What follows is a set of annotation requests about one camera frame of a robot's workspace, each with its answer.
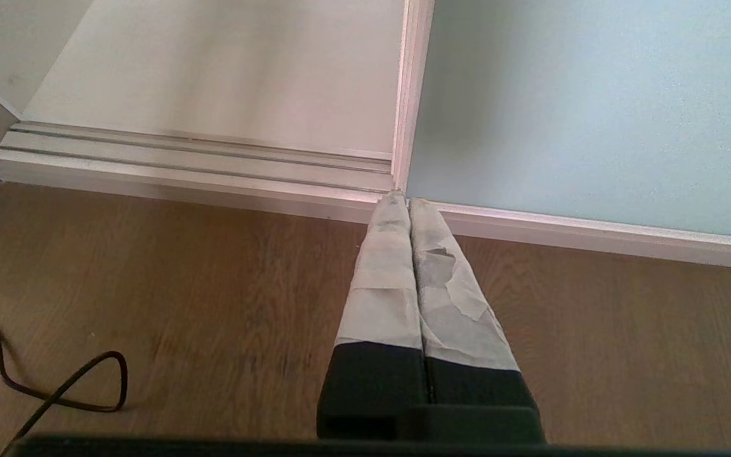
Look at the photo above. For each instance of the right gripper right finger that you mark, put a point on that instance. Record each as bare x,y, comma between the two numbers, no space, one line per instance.
467,355

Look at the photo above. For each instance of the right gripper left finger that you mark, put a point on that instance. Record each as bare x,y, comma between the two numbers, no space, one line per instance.
381,317

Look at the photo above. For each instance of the frosted glass sliding wardrobe door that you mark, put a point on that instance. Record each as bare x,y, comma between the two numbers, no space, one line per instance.
594,114

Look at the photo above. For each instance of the white wardrobe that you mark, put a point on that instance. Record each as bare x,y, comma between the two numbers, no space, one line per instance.
213,95

